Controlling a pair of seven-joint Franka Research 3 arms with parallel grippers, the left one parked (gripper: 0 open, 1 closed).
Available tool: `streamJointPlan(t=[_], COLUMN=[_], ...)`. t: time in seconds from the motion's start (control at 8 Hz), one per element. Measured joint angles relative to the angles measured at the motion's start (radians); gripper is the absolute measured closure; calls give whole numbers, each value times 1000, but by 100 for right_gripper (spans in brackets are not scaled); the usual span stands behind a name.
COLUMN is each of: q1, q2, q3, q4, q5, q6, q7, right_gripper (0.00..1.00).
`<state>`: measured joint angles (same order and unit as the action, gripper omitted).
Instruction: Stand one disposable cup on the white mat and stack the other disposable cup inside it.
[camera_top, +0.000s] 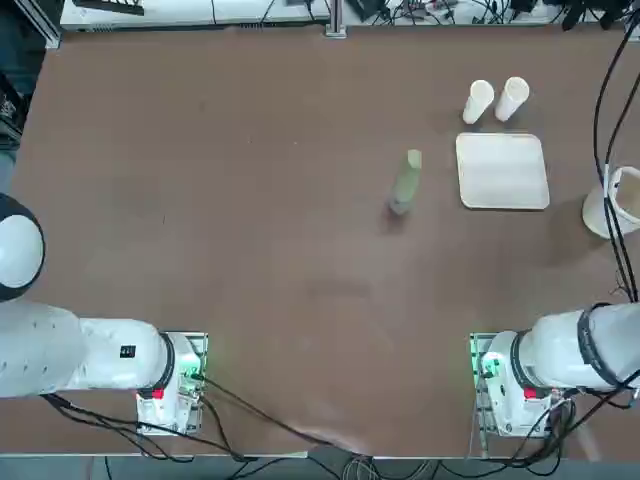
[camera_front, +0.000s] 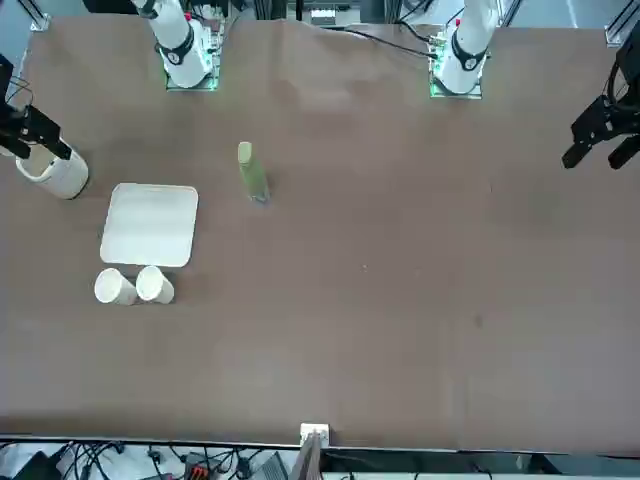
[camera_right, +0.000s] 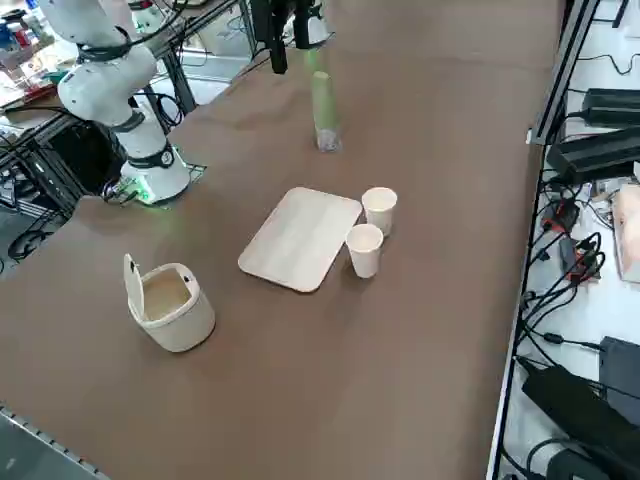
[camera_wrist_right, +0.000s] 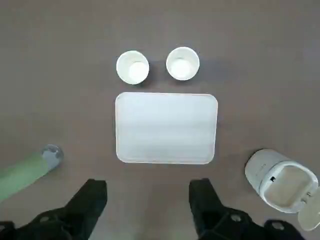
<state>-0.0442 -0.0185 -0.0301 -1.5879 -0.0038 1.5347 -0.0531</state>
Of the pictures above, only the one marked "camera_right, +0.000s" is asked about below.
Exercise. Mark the white disposable paper cup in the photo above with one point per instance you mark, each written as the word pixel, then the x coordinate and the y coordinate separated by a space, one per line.
pixel 365 255
pixel 379 212

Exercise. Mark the aluminium profile rail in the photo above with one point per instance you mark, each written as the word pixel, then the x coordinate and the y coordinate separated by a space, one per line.
pixel 565 65

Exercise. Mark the black control box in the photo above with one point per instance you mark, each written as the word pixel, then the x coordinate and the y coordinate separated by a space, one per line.
pixel 85 155

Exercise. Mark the beige box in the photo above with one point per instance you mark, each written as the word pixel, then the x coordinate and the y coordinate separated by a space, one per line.
pixel 627 235

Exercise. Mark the tall green drink bottle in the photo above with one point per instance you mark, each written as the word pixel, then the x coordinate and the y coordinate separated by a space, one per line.
pixel 324 105

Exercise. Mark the beige mini bin with lid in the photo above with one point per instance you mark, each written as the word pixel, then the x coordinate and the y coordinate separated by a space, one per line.
pixel 185 325

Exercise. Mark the black power brick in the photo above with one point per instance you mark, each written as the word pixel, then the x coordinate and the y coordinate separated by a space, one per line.
pixel 622 365
pixel 595 150
pixel 615 105

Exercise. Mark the white side table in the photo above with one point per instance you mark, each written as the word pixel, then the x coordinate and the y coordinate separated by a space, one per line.
pixel 620 310

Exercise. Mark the flat black device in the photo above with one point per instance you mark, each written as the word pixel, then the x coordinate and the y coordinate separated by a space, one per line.
pixel 565 400

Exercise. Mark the aluminium table edge rail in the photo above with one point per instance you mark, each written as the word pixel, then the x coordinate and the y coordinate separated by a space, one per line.
pixel 40 440

